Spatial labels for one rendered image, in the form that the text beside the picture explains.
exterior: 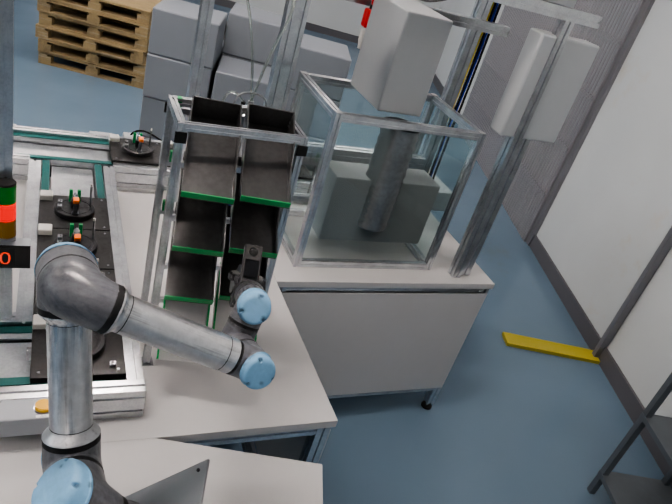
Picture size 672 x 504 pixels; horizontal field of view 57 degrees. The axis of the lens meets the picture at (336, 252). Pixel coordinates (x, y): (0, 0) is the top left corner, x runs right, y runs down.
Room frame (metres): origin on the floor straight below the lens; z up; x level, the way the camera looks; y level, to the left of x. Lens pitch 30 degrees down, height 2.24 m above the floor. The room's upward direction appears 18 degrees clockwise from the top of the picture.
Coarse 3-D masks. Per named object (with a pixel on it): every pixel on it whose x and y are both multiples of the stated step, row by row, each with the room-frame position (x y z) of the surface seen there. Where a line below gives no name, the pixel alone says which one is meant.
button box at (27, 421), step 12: (0, 408) 1.01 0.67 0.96; (12, 408) 1.02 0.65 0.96; (24, 408) 1.03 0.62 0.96; (0, 420) 0.98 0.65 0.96; (12, 420) 0.99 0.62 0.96; (24, 420) 1.00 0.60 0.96; (36, 420) 1.01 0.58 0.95; (48, 420) 1.03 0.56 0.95; (0, 432) 0.97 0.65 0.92; (12, 432) 0.99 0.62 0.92; (24, 432) 1.00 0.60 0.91; (36, 432) 1.01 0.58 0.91
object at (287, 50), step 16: (288, 0) 2.59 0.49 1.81; (304, 0) 2.61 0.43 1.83; (304, 16) 2.62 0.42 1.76; (288, 32) 2.60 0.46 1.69; (288, 48) 2.60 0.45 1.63; (272, 64) 2.61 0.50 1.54; (288, 64) 2.61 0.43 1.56; (272, 80) 2.58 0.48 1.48; (288, 80) 2.62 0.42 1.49; (272, 96) 2.59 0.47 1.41; (288, 96) 2.62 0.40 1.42
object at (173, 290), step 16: (176, 256) 1.45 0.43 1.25; (192, 256) 1.47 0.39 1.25; (208, 256) 1.49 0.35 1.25; (176, 272) 1.40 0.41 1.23; (192, 272) 1.42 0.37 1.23; (208, 272) 1.44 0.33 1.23; (176, 288) 1.36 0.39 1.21; (192, 288) 1.38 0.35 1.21; (208, 288) 1.40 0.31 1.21; (208, 304) 1.36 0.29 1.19
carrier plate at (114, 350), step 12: (36, 336) 1.26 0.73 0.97; (108, 336) 1.35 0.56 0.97; (120, 336) 1.37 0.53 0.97; (36, 348) 1.22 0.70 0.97; (108, 348) 1.30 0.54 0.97; (120, 348) 1.32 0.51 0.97; (36, 360) 1.18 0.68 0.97; (96, 360) 1.25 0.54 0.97; (108, 360) 1.26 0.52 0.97; (120, 360) 1.27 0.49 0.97; (36, 372) 1.14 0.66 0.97; (96, 372) 1.20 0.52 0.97; (108, 372) 1.22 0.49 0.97; (120, 372) 1.23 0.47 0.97
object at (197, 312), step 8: (168, 304) 1.41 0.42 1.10; (176, 304) 1.42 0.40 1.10; (184, 304) 1.43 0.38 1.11; (192, 304) 1.44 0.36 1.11; (200, 304) 1.45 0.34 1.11; (176, 312) 1.41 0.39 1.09; (184, 312) 1.42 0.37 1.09; (192, 312) 1.42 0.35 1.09; (200, 312) 1.43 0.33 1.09; (208, 312) 1.41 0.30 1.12; (200, 320) 1.42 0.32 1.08; (208, 320) 1.40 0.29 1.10; (160, 352) 1.32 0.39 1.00; (176, 360) 1.32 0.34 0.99; (184, 360) 1.33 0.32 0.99
